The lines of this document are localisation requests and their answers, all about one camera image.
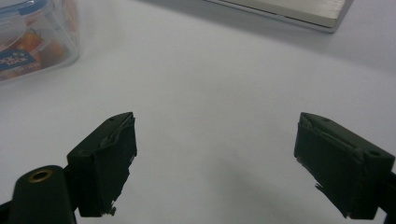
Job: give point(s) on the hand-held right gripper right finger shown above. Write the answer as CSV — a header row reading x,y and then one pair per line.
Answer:
x,y
339,168

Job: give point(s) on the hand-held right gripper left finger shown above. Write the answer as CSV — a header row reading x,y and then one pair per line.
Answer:
x,y
102,165

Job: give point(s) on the clear plastic food container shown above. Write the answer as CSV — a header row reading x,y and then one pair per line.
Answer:
x,y
31,40

